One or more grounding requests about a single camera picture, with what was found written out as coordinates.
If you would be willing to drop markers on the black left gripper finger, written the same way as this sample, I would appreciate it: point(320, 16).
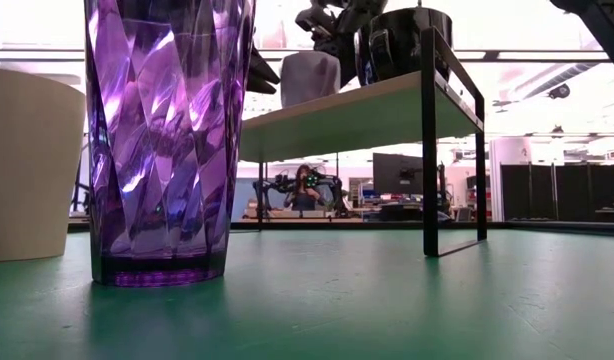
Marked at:
point(259, 87)
point(261, 62)

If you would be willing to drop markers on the grey mug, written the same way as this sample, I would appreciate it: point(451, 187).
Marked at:
point(309, 80)

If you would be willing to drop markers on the glossy black mug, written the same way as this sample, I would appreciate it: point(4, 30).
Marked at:
point(402, 45)

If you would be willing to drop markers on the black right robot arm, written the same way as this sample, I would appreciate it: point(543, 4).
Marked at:
point(602, 30)

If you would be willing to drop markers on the purple faceted tumbler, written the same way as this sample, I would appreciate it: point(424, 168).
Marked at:
point(167, 150)

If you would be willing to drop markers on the person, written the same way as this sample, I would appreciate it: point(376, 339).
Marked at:
point(303, 192)

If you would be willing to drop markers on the background robot arms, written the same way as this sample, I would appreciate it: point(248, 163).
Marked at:
point(332, 185)

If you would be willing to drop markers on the black monitor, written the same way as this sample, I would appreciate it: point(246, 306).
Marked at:
point(397, 174)

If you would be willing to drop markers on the green table mat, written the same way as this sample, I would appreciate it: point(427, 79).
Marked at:
point(337, 300)

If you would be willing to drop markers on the beige plastic cup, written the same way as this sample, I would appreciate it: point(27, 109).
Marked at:
point(29, 165)

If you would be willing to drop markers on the black room partition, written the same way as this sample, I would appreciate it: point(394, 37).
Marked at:
point(557, 192)

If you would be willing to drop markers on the wooden shelf with black frame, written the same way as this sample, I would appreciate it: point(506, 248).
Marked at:
point(352, 117)

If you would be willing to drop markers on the black metal table frame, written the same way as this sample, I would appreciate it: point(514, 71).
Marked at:
point(537, 226)

